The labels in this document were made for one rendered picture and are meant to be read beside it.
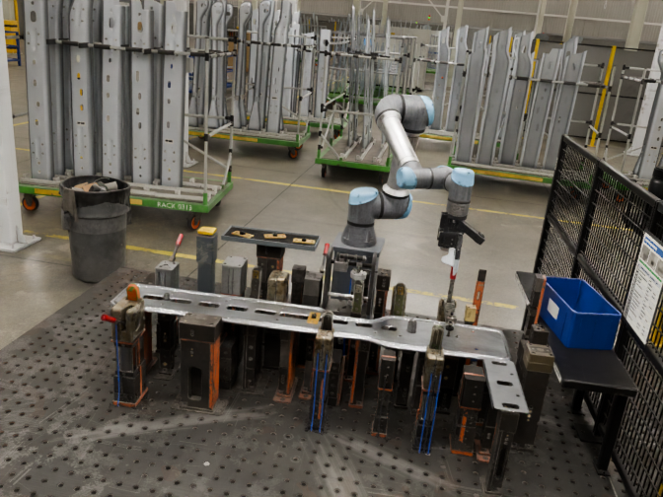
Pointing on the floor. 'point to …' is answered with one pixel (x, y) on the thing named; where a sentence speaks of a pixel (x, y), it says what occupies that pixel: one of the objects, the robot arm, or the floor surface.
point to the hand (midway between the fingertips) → (454, 268)
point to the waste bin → (96, 224)
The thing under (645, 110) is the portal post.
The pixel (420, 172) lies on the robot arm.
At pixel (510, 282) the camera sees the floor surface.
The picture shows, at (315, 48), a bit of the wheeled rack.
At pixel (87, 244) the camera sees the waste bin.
